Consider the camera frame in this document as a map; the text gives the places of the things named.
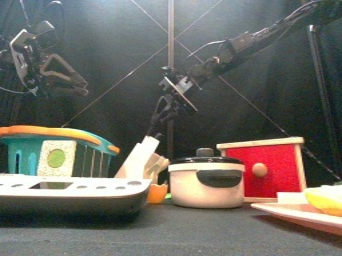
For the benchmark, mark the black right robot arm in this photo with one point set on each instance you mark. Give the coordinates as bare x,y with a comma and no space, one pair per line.
259,36

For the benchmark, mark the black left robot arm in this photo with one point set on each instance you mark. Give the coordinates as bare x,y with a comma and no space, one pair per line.
7,66

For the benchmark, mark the black pot lid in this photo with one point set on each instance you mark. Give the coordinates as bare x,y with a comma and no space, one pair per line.
205,158

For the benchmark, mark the speckled card with green circle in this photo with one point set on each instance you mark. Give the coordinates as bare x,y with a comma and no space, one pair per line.
55,158

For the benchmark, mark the brown toy egg shell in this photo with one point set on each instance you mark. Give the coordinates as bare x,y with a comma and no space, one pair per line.
157,194

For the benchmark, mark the white toy pot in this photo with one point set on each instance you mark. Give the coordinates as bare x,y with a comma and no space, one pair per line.
205,186

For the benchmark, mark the green toy vegetable piece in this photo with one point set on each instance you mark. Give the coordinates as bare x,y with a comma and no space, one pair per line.
169,196

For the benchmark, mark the wooden box with red drawer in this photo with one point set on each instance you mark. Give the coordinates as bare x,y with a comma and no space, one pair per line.
276,166

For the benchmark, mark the white holed tray, black base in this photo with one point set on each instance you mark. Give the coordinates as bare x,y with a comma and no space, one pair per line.
67,193

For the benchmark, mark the white plate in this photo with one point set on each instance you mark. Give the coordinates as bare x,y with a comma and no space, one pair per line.
295,213

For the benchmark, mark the yellow fruit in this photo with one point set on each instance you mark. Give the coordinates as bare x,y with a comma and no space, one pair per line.
325,201

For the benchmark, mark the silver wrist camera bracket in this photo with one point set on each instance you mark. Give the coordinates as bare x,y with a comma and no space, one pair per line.
21,53
182,90

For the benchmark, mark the vertical metal frame pole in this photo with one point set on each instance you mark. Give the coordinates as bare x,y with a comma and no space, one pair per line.
172,33

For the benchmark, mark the black side frame pole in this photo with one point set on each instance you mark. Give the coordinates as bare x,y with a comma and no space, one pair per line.
323,100

